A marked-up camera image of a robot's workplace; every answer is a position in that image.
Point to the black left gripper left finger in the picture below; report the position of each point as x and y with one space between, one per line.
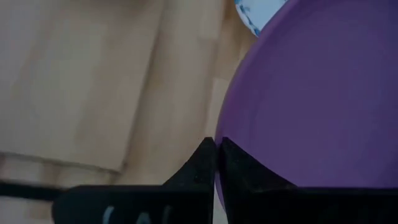
174 202

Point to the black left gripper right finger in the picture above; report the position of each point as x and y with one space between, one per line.
280 205

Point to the purple plate with beige underside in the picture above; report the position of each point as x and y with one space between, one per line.
311 93

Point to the blue patterned paper plate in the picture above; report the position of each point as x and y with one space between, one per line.
261 12

